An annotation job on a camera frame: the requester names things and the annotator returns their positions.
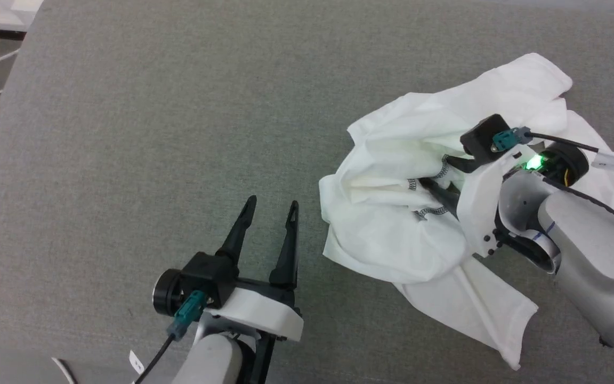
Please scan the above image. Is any grey-green fabric sofa cushion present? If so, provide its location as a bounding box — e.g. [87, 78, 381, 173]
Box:
[0, 0, 614, 384]

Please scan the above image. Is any white garment with grey stitching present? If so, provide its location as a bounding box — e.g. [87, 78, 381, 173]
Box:
[319, 52, 614, 371]

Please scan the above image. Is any right black cable teal plug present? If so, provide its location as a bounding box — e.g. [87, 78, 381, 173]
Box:
[492, 126, 614, 166]

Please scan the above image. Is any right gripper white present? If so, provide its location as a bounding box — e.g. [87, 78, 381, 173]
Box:
[418, 143, 589, 258]

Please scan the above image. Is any left black cable teal plug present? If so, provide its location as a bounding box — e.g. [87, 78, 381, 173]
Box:
[135, 291, 206, 384]

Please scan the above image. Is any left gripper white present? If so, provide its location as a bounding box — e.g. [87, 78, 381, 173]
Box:
[152, 195, 304, 342]

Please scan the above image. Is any black cable teal plug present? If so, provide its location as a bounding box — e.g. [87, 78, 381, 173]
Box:
[492, 126, 614, 166]
[135, 291, 206, 384]

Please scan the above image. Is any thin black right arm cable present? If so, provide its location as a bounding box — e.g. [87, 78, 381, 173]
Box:
[542, 176, 614, 242]

